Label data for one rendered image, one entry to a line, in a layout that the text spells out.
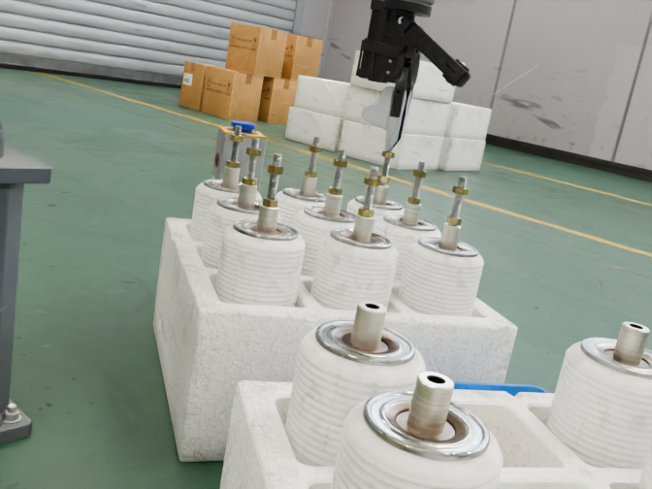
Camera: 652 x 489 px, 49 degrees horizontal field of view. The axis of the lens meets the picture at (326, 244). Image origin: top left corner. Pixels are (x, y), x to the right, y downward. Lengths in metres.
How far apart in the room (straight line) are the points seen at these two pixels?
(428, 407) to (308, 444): 0.14
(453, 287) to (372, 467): 0.49
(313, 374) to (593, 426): 0.24
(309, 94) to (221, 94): 0.86
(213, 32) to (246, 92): 2.34
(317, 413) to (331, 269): 0.33
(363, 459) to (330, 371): 0.10
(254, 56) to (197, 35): 2.20
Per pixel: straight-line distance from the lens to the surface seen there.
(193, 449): 0.82
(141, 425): 0.89
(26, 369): 1.01
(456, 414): 0.45
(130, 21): 6.50
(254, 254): 0.77
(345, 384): 0.50
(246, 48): 4.79
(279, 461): 0.51
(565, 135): 6.38
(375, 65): 1.07
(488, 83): 6.76
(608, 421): 0.63
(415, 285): 0.88
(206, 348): 0.77
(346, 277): 0.82
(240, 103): 4.67
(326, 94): 3.93
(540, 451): 0.64
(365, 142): 3.70
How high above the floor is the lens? 0.45
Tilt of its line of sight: 14 degrees down
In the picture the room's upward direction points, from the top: 10 degrees clockwise
